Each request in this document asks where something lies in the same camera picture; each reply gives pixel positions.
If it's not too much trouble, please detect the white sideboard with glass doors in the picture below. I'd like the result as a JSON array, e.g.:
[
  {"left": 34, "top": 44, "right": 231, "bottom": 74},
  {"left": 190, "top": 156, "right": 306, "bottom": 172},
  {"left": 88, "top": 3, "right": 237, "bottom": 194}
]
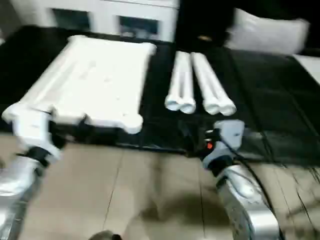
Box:
[{"left": 44, "top": 0, "right": 180, "bottom": 42}]

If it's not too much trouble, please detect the white plastic table leg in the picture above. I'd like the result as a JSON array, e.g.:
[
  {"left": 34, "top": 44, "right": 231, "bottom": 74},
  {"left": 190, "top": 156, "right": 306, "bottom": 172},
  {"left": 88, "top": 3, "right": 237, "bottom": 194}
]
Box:
[
  {"left": 197, "top": 52, "right": 237, "bottom": 116},
  {"left": 178, "top": 52, "right": 197, "bottom": 115},
  {"left": 164, "top": 51, "right": 187, "bottom": 112},
  {"left": 191, "top": 52, "right": 221, "bottom": 116}
]

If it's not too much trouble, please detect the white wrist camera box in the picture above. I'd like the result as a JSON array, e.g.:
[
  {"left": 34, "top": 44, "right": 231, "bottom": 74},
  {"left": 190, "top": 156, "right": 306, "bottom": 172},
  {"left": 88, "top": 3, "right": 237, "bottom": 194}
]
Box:
[
  {"left": 11, "top": 109, "right": 62, "bottom": 162},
  {"left": 213, "top": 119, "right": 246, "bottom": 161}
]

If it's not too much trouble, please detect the black quilted mat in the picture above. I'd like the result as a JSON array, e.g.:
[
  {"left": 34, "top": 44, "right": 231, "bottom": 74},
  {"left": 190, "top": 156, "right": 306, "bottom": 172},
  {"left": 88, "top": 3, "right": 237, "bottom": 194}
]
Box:
[{"left": 0, "top": 23, "right": 320, "bottom": 165}]

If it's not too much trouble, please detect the white plastic table top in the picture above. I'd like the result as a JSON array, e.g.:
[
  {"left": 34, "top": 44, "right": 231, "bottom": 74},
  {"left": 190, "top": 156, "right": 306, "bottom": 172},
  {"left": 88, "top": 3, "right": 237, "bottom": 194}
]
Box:
[{"left": 1, "top": 34, "right": 157, "bottom": 135}]

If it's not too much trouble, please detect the white flat panel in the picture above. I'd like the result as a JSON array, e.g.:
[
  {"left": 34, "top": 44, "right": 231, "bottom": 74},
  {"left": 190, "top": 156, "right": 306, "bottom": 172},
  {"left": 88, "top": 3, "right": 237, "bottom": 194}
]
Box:
[{"left": 292, "top": 53, "right": 320, "bottom": 85}]

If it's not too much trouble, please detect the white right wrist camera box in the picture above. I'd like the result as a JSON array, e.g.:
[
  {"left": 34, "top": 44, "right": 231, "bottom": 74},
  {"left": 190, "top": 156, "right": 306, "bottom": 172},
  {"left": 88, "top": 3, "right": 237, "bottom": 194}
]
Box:
[{"left": 213, "top": 119, "right": 246, "bottom": 161}]

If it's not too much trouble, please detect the black cabinet with gold label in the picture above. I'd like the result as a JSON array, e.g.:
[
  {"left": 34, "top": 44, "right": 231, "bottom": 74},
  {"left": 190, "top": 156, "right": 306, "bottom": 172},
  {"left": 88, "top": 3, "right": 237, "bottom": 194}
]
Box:
[{"left": 177, "top": 0, "right": 236, "bottom": 48}]

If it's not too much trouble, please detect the grey cushion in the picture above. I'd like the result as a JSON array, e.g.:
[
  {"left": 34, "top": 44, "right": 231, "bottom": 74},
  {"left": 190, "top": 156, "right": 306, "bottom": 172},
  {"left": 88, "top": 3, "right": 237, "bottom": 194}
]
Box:
[{"left": 226, "top": 8, "right": 311, "bottom": 55}]

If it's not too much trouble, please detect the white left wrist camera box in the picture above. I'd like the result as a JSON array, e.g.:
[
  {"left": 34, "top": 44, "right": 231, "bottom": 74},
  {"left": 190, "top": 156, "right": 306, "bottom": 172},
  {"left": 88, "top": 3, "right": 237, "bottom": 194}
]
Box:
[{"left": 11, "top": 109, "right": 62, "bottom": 162}]

